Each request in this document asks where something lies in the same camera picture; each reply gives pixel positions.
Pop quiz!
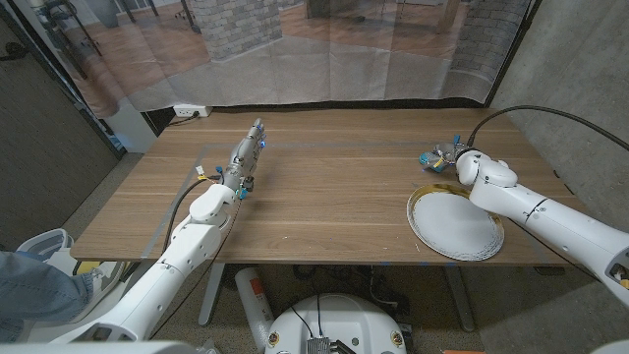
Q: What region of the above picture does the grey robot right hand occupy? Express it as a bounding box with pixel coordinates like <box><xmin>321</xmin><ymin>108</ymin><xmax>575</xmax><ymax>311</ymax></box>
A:
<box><xmin>422</xmin><ymin>141</ymin><xmax>468</xmax><ymax>173</ymax></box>

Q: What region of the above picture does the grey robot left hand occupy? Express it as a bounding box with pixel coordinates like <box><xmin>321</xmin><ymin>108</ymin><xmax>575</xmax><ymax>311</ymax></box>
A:
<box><xmin>223</xmin><ymin>117</ymin><xmax>267</xmax><ymax>187</ymax></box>

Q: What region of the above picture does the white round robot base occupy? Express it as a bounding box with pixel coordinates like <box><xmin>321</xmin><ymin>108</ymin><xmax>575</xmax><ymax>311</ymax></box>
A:
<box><xmin>264</xmin><ymin>293</ymin><xmax>408</xmax><ymax>354</ymax></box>

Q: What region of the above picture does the white paper plate gold rim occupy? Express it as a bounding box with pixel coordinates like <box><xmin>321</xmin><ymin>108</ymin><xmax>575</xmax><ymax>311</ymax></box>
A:
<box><xmin>406</xmin><ymin>183</ymin><xmax>506</xmax><ymax>263</ymax></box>

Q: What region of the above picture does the white power strip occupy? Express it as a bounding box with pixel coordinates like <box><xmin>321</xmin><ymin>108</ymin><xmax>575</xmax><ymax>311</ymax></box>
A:
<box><xmin>172</xmin><ymin>103</ymin><xmax>213</xmax><ymax>118</ymax></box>

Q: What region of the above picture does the printed room scene backdrop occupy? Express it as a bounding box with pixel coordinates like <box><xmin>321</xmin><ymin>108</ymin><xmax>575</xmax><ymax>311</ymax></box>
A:
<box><xmin>9</xmin><ymin>0</ymin><xmax>535</xmax><ymax>119</ymax></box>

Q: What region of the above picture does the grey table leg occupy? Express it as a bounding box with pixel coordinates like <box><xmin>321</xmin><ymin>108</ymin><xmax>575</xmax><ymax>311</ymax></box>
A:
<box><xmin>198</xmin><ymin>263</ymin><xmax>227</xmax><ymax>327</ymax></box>
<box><xmin>444</xmin><ymin>265</ymin><xmax>477</xmax><ymax>333</ymax></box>

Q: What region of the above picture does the white roll with orange label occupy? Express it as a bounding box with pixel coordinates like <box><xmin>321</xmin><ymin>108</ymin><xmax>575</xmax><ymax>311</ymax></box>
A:
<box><xmin>234</xmin><ymin>266</ymin><xmax>275</xmax><ymax>353</ymax></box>

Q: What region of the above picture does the metal electronics box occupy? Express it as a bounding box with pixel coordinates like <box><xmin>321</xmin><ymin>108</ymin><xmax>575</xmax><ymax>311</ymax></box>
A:
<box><xmin>307</xmin><ymin>336</ymin><xmax>358</xmax><ymax>354</ymax></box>

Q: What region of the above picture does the white plastic stool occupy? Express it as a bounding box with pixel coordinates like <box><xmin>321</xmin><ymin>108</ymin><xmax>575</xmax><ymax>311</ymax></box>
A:
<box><xmin>17</xmin><ymin>228</ymin><xmax>75</xmax><ymax>265</ymax></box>

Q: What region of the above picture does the person in blue jeans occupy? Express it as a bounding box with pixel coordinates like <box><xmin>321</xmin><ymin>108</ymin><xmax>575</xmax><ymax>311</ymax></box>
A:
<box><xmin>0</xmin><ymin>250</ymin><xmax>95</xmax><ymax>343</ymax></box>

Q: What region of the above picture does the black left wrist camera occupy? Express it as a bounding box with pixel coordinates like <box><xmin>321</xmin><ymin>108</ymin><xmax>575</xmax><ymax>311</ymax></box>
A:
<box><xmin>238</xmin><ymin>175</ymin><xmax>257</xmax><ymax>200</ymax></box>

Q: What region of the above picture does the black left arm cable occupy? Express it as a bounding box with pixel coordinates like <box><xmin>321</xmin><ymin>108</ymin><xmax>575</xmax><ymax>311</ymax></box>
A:
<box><xmin>164</xmin><ymin>174</ymin><xmax>222</xmax><ymax>250</ymax></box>

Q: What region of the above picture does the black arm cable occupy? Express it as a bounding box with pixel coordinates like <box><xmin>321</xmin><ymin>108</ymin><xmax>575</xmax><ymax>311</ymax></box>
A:
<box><xmin>164</xmin><ymin>174</ymin><xmax>222</xmax><ymax>250</ymax></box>
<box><xmin>466</xmin><ymin>104</ymin><xmax>629</xmax><ymax>151</ymax></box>

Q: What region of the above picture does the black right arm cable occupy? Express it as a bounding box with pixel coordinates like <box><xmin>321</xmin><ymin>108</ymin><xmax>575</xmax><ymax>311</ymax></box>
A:
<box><xmin>466</xmin><ymin>104</ymin><xmax>629</xmax><ymax>151</ymax></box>

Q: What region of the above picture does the dark backdrop stand frame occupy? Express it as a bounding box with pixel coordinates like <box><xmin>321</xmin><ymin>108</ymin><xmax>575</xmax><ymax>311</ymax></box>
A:
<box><xmin>484</xmin><ymin>0</ymin><xmax>544</xmax><ymax>107</ymax></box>

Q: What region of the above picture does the black door handle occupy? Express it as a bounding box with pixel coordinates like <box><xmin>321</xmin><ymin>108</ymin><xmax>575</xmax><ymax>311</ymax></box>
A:
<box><xmin>0</xmin><ymin>41</ymin><xmax>29</xmax><ymax>63</ymax></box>

